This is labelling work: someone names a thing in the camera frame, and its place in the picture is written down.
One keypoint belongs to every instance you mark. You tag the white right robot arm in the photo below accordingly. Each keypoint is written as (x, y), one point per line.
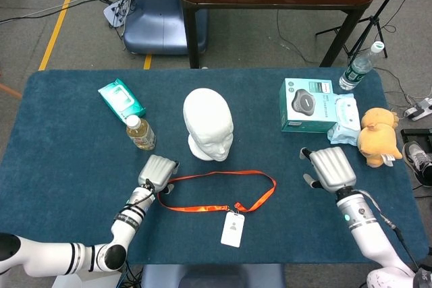
(364, 230)

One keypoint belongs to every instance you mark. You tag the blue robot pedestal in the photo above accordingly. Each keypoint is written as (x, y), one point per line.
(158, 25)

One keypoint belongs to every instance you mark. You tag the blue felt table cover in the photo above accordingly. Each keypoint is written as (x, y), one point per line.
(84, 160)

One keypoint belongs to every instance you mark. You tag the clear water bottle green label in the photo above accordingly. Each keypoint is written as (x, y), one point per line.
(354, 72)

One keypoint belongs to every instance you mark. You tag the white socket board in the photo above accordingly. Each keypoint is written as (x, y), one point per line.
(113, 15)

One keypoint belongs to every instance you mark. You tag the black tripod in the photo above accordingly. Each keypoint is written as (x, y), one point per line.
(372, 20)

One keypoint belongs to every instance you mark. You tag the teal Philips speaker box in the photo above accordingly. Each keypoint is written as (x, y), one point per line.
(303, 102)

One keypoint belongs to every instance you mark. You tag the white power strip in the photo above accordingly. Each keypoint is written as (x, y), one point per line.
(420, 109)

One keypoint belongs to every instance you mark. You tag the black foot pedal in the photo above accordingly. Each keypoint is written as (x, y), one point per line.
(416, 134)

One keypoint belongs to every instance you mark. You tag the tea bottle with floral label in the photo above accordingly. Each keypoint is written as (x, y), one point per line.
(141, 134)

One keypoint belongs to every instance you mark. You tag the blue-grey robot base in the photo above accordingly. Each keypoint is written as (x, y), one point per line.
(212, 278)

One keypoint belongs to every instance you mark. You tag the white foam mannequin head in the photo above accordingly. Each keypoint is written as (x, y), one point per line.
(207, 116)

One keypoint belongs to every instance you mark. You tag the white carton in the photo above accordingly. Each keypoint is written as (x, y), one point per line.
(84, 282)

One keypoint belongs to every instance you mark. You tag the brown wooden stick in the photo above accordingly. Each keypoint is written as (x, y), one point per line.
(10, 90)

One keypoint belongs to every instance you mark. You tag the light blue wet wipes pack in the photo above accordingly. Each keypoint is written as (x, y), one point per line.
(346, 116)

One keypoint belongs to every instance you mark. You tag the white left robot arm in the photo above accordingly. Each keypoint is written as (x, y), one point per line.
(128, 220)

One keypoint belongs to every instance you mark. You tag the green wet wipes pack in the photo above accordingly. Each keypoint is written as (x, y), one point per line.
(119, 99)

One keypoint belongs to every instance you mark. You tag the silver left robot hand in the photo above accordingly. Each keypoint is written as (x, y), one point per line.
(158, 170)

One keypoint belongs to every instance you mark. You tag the black and grey sneaker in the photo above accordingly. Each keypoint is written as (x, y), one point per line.
(418, 160)

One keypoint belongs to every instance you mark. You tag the yellow plush toy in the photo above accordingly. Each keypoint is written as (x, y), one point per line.
(376, 139)

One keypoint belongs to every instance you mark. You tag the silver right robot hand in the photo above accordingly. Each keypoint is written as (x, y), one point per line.
(332, 168)

